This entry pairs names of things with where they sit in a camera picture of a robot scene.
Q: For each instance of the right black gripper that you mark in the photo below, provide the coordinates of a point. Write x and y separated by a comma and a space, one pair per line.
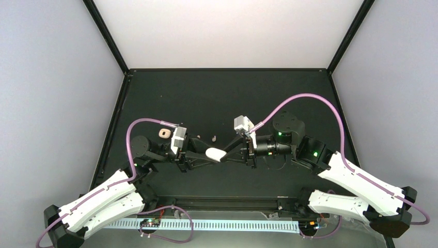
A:
245, 143

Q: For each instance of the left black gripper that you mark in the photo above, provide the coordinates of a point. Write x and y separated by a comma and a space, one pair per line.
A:
190, 156

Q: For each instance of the oval white charging case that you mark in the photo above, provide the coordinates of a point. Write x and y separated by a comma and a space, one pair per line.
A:
215, 154

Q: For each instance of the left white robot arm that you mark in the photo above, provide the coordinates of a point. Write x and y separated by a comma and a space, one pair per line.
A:
127, 191

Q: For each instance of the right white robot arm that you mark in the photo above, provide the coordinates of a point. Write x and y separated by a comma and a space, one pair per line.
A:
380, 206

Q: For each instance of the square white earbud case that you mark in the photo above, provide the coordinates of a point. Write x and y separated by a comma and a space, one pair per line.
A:
165, 133

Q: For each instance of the left small circuit board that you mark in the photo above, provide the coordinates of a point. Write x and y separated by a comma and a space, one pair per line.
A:
150, 223

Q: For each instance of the small circuit board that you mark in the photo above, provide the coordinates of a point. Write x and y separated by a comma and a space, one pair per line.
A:
150, 223
309, 225

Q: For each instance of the right small circuit board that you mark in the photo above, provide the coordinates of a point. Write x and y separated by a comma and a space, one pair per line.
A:
309, 225

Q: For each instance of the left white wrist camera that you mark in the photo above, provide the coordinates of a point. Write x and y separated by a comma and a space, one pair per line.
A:
177, 139

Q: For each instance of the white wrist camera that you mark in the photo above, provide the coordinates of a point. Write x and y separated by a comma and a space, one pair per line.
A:
177, 139
242, 125

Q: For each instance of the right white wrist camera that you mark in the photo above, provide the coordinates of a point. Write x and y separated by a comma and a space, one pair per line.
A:
242, 125

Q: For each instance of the black aluminium front rail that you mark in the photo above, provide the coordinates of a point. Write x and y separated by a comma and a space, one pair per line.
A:
204, 203

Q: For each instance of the white slotted cable duct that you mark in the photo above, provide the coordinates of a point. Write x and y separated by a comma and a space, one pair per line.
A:
213, 225

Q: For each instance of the left black frame post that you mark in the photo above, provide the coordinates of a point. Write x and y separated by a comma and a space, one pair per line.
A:
106, 34

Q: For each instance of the black frame post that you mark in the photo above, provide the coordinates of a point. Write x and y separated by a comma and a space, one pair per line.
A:
106, 34
351, 32

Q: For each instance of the right black frame post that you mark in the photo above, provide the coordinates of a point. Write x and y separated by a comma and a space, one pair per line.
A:
351, 32

